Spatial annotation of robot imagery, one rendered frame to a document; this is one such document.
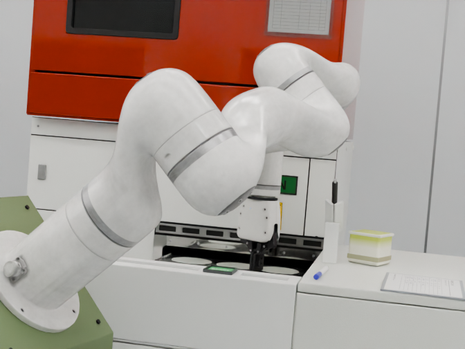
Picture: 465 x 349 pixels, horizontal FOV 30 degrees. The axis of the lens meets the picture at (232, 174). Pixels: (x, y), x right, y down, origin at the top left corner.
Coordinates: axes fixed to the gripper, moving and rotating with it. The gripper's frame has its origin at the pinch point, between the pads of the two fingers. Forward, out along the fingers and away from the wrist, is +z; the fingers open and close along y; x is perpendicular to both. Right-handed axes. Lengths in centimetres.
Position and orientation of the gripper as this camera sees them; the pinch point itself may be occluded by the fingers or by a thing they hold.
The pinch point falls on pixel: (257, 262)
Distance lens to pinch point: 207.1
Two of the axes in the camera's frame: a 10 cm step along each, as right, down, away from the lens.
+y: 7.2, 0.9, -6.8
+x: 6.9, 0.2, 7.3
